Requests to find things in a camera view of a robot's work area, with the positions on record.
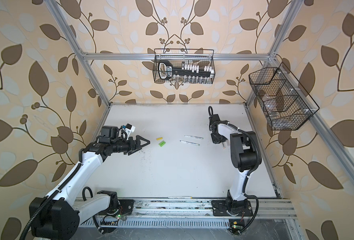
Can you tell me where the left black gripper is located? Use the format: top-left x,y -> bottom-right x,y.
109,135 -> 150,154

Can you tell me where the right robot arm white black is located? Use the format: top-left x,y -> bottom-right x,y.
209,114 -> 262,212

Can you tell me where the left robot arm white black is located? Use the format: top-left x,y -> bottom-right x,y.
20,124 -> 151,240

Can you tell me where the black tool in basket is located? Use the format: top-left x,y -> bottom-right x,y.
155,60 -> 215,80

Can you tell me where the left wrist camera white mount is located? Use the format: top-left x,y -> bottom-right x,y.
121,124 -> 136,140

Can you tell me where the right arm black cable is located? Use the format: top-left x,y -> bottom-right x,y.
207,105 -> 262,235

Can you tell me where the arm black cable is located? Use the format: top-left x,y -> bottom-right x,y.
207,105 -> 262,235
19,149 -> 85,240

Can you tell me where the aluminium frame right post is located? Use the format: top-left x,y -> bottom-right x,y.
244,0 -> 303,108

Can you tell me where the aluminium frame post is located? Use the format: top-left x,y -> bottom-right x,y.
44,0 -> 111,108
244,0 -> 303,108

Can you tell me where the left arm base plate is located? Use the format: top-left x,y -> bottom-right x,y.
99,199 -> 135,217

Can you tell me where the pen lying on rail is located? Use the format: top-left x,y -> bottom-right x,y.
167,196 -> 192,199

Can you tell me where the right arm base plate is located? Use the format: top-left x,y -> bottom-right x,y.
211,200 -> 253,218

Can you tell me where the back black wire basket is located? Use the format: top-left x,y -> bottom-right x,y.
153,48 -> 215,85

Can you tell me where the black wire basket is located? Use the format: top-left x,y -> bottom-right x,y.
248,63 -> 320,131
153,48 -> 215,85

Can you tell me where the right black wire basket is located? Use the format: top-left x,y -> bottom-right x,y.
248,63 -> 320,131

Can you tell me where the aluminium frame back bar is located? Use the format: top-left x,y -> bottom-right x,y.
81,52 -> 270,61

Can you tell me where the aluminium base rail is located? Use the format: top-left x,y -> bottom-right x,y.
119,198 -> 297,220

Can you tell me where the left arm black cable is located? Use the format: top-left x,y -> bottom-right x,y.
19,149 -> 85,240

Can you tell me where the aluminium frame left post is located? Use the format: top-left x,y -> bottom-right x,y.
44,0 -> 111,108

